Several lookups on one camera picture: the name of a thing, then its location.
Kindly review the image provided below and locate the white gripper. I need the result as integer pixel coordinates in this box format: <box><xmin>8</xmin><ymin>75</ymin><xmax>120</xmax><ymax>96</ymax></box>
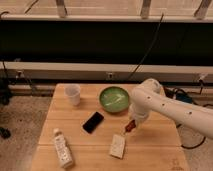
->
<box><xmin>129</xmin><ymin>104</ymin><xmax>149</xmax><ymax>128</ymax></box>

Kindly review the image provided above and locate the red pepper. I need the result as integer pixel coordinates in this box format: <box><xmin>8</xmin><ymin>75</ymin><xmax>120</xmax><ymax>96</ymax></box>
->
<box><xmin>125</xmin><ymin>120</ymin><xmax>136</xmax><ymax>133</ymax></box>

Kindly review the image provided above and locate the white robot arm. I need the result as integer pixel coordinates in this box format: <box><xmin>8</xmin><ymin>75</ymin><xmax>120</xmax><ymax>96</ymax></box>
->
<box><xmin>125</xmin><ymin>79</ymin><xmax>213</xmax><ymax>139</ymax></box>

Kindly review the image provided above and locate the white sponge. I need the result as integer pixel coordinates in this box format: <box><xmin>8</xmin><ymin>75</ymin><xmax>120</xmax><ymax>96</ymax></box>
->
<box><xmin>109</xmin><ymin>134</ymin><xmax>125</xmax><ymax>159</ymax></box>

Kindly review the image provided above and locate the green bowl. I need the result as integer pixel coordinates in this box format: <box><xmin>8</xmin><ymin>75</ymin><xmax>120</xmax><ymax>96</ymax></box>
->
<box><xmin>99</xmin><ymin>86</ymin><xmax>130</xmax><ymax>113</ymax></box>

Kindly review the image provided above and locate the black smartphone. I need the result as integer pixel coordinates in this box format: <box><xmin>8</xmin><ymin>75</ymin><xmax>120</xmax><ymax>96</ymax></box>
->
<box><xmin>83</xmin><ymin>112</ymin><xmax>104</xmax><ymax>133</ymax></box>

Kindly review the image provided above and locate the blue power box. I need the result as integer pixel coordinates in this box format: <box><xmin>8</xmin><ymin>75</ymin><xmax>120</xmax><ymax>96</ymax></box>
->
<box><xmin>175</xmin><ymin>93</ymin><xmax>192</xmax><ymax>104</ymax></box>

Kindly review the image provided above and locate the wooden table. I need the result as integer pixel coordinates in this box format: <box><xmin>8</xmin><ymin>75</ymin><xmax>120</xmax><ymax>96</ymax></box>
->
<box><xmin>30</xmin><ymin>84</ymin><xmax>190</xmax><ymax>171</ymax></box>

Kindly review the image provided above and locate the white plastic cup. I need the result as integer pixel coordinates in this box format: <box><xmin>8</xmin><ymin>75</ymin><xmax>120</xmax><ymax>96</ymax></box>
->
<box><xmin>65</xmin><ymin>84</ymin><xmax>81</xmax><ymax>106</ymax></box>

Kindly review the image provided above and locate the white plastic bottle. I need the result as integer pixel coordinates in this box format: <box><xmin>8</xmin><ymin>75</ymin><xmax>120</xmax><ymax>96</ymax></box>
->
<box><xmin>53</xmin><ymin>129</ymin><xmax>74</xmax><ymax>168</ymax></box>

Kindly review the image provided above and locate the black object at left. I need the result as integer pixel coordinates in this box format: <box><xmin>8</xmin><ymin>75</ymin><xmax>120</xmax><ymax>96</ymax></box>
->
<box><xmin>0</xmin><ymin>127</ymin><xmax>11</xmax><ymax>139</ymax></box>

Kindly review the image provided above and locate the black hanging cable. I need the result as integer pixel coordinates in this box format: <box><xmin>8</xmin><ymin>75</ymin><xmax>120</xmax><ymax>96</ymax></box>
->
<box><xmin>126</xmin><ymin>13</ymin><xmax>165</xmax><ymax>82</ymax></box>

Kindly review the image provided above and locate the black floor cable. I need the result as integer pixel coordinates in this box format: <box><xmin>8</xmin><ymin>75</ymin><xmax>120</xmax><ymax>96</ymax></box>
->
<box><xmin>164</xmin><ymin>87</ymin><xmax>213</xmax><ymax>150</ymax></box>

